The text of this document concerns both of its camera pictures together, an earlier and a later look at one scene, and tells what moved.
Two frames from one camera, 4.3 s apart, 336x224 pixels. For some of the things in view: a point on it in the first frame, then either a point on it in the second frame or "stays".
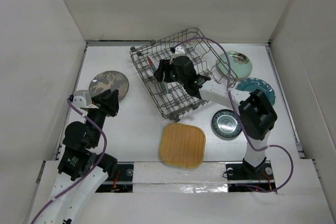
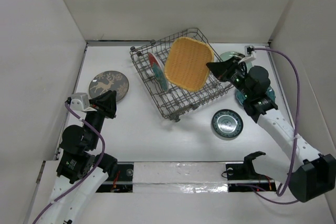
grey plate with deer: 112,80 stays
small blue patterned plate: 226,124 stays
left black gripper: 107,101 stays
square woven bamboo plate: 182,145 → 186,64
